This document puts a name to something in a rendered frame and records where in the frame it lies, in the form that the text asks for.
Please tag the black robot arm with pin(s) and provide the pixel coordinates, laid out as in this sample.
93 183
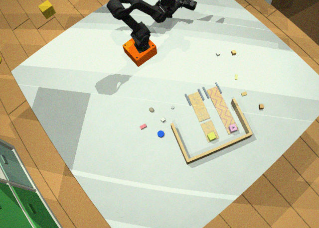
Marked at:
141 34

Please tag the blue sphere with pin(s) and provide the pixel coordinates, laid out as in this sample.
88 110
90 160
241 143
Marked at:
160 134

